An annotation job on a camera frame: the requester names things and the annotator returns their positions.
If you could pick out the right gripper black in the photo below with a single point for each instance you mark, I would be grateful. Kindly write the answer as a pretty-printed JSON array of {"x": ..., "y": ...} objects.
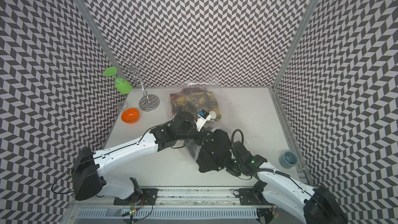
[{"x": 237, "y": 173}]

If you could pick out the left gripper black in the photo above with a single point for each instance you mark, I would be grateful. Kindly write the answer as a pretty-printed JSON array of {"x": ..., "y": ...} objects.
[{"x": 201, "y": 138}]

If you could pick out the yellow plaid shirt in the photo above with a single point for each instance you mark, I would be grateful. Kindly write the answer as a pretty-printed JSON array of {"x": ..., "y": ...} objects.
[{"x": 210, "y": 106}]

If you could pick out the clear plastic vacuum bag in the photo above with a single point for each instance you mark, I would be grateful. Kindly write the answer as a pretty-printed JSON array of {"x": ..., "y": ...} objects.
[{"x": 215, "y": 88}]

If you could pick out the red black plaid shirt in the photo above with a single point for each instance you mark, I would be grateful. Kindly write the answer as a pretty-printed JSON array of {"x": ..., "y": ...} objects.
[{"x": 195, "y": 96}]

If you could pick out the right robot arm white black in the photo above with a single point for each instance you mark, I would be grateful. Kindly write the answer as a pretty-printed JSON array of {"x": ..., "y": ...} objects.
[{"x": 310, "y": 205}]

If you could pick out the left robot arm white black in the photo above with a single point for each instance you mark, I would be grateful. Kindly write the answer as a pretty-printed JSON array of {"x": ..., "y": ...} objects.
[{"x": 91, "y": 171}]

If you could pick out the chrome glass holder stand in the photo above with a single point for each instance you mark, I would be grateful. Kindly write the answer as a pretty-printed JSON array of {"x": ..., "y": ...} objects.
[{"x": 134, "y": 68}]

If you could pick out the grey blue cup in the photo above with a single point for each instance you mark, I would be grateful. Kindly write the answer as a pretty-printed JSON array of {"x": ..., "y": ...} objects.
[{"x": 288, "y": 159}]

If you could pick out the orange plastic bowl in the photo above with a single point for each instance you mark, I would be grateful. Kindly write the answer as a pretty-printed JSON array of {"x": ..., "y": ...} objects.
[{"x": 130, "y": 116}]

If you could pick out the green plastic wine glass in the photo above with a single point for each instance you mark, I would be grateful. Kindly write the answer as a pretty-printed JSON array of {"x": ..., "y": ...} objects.
[{"x": 121, "y": 84}]

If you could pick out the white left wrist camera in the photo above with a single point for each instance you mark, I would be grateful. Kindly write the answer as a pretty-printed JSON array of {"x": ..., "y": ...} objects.
[{"x": 203, "y": 117}]

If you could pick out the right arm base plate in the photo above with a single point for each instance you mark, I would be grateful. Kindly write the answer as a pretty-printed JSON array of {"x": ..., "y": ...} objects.
[{"x": 250, "y": 197}]

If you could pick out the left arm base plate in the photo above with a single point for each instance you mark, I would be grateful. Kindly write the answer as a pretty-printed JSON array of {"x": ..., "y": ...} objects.
[{"x": 146, "y": 196}]

